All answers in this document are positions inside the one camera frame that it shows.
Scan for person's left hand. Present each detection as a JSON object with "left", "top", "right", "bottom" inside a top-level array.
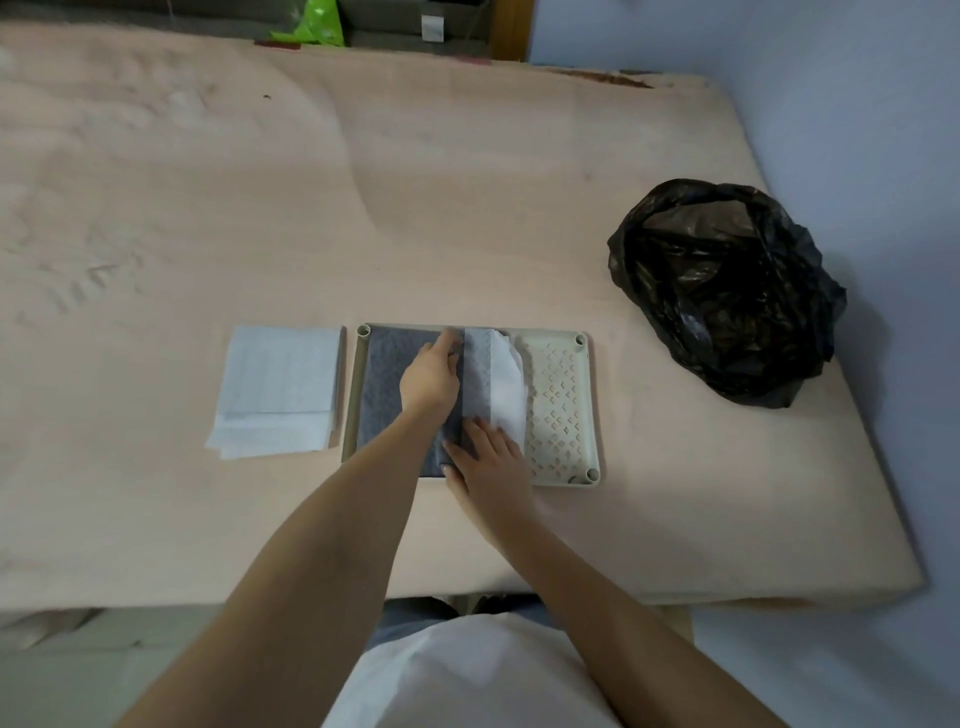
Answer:
[{"left": 397, "top": 330, "right": 465, "bottom": 417}]

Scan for person's right hand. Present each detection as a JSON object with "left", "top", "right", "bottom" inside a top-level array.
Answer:
[{"left": 441, "top": 417, "right": 536, "bottom": 526}]

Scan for white filter sheet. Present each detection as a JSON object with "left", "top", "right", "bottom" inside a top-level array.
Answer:
[{"left": 461, "top": 327, "right": 528, "bottom": 450}]

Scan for dark gray felt sheet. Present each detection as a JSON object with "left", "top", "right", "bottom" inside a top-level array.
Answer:
[{"left": 355, "top": 324, "right": 481, "bottom": 479}]

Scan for person's left forearm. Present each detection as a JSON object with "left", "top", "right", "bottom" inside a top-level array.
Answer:
[{"left": 112, "top": 405, "right": 459, "bottom": 728}]

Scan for person's right forearm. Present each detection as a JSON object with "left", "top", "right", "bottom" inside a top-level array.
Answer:
[{"left": 465, "top": 501, "right": 789, "bottom": 728}]

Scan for beige perforated plastic tray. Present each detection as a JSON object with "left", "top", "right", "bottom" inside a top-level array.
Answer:
[{"left": 341, "top": 322, "right": 603, "bottom": 489}]

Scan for pile of white sheets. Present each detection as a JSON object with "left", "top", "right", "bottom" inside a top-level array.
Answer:
[{"left": 204, "top": 324, "right": 343, "bottom": 462}]

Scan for white shirt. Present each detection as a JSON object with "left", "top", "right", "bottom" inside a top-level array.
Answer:
[{"left": 322, "top": 611, "right": 624, "bottom": 728}]

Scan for pink mattress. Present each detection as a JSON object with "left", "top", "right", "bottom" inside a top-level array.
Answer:
[{"left": 0, "top": 18, "right": 928, "bottom": 610}]

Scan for black plastic bag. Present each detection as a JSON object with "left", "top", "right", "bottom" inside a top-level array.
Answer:
[{"left": 606, "top": 177, "right": 849, "bottom": 411}]

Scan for dark sofa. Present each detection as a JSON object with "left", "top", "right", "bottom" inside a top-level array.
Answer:
[{"left": 168, "top": 0, "right": 496, "bottom": 58}]

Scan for green plastic bag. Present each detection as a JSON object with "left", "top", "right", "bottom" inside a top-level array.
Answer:
[{"left": 267, "top": 0, "right": 347, "bottom": 47}]

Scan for wooden door frame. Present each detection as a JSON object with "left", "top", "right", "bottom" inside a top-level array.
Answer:
[{"left": 490, "top": 0, "right": 536, "bottom": 63}]

